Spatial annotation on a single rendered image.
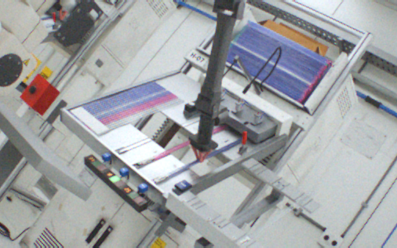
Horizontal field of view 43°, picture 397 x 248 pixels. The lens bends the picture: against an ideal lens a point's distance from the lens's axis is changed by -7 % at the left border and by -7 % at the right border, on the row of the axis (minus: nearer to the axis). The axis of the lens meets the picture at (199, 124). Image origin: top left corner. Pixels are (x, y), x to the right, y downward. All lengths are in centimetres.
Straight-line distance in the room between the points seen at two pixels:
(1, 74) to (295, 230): 270
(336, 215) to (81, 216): 193
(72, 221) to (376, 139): 230
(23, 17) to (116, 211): 114
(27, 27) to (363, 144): 288
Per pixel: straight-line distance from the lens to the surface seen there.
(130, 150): 214
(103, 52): 340
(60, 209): 256
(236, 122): 231
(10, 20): 154
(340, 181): 384
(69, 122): 231
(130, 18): 344
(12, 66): 155
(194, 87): 262
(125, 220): 234
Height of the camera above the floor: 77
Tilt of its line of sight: 7 degrees up
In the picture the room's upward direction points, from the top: 38 degrees clockwise
